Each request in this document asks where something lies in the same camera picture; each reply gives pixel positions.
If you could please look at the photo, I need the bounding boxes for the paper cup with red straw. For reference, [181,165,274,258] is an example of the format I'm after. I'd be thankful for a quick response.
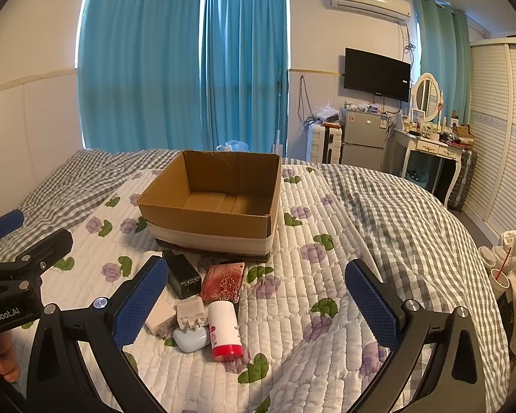
[490,247,514,301]

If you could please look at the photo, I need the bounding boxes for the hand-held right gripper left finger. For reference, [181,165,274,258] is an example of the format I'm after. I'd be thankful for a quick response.
[26,256,169,413]

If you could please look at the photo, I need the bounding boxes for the grey checkered bedsheet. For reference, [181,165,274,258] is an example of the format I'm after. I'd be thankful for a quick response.
[0,148,513,413]

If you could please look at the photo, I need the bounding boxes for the white ribbed suitcase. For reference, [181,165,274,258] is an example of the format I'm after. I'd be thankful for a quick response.
[308,124,344,165]

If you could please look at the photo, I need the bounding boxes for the clear plastic bag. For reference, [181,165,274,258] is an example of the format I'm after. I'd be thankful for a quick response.
[216,139,250,153]

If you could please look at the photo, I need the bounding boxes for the silver mini fridge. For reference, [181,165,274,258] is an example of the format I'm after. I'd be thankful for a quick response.
[341,108,390,169]

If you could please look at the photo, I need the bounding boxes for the white square charger block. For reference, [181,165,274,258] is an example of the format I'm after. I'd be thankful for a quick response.
[144,299,178,338]

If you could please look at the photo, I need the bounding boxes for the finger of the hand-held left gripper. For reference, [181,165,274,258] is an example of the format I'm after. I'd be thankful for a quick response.
[0,209,25,244]
[0,229,74,287]

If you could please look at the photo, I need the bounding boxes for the white bottle with red cap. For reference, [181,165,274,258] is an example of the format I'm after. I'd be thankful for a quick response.
[208,300,244,362]

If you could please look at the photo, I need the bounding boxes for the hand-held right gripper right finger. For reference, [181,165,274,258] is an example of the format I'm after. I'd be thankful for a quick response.
[345,259,512,413]

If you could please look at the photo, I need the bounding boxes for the white floral quilt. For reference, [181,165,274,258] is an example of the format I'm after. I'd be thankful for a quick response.
[39,161,513,413]

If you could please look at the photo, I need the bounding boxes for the white plug adapter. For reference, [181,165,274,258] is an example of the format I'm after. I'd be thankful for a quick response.
[176,299,209,331]

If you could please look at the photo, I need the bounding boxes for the narrow blue curtain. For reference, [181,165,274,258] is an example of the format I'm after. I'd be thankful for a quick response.
[201,0,290,158]

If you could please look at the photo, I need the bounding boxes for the white louvred wardrobe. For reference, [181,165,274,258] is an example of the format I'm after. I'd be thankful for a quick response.
[461,36,516,245]

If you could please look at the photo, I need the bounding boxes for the red patterned case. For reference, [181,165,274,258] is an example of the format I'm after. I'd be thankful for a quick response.
[199,261,246,304]

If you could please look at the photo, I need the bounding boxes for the wide blue curtain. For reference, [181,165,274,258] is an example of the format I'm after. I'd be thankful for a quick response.
[78,0,206,154]

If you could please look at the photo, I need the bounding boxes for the hanging wall cables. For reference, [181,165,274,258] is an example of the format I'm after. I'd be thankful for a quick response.
[298,75,314,122]

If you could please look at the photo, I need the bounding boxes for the grey hard suitcase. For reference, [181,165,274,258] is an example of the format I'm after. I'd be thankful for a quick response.
[447,148,478,213]

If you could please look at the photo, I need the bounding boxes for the person's left hand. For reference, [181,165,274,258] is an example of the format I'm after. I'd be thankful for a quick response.
[0,333,21,383]

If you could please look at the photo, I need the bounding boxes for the white air conditioner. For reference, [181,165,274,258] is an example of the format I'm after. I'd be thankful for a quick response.
[329,0,412,25]

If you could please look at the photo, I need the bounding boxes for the black wall television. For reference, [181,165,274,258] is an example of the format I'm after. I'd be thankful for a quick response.
[343,47,412,103]

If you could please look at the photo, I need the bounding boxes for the black charger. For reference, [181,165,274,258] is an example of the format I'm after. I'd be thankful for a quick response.
[162,250,203,300]

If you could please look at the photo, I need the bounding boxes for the teal curtain beside wardrobe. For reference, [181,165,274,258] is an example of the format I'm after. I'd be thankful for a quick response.
[413,0,472,126]

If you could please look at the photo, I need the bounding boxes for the brown cardboard box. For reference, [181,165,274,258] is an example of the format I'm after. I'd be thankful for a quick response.
[137,150,282,263]

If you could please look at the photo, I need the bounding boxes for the white padded headboard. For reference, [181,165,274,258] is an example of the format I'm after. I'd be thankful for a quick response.
[0,69,85,242]

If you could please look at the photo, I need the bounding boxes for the oval white vanity mirror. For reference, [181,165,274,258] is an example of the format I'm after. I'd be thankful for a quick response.
[412,72,443,124]

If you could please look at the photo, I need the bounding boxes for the white dressing table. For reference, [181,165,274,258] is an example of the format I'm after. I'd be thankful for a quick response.
[393,126,469,206]

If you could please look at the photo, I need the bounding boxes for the pale blue earbud case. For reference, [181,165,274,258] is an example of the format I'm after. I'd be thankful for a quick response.
[173,325,211,353]

